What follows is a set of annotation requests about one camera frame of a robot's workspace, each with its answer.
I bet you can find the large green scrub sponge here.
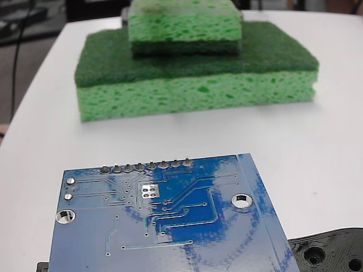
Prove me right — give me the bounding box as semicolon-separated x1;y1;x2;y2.
74;21;320;123

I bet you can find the small green scrub sponge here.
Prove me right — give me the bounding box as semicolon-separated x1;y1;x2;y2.
127;0;243;60

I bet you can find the grey metal block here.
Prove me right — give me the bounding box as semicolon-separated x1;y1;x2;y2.
121;7;130;29

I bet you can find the black plastic mount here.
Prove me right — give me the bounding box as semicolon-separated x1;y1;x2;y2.
36;226;363;272

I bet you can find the black hanging cable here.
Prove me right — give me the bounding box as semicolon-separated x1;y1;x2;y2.
10;0;37;123

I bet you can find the dark equipment shelf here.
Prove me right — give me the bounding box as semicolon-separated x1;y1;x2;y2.
0;0;66;46

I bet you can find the blue printed circuit board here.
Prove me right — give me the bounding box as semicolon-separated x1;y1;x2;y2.
47;153;302;272

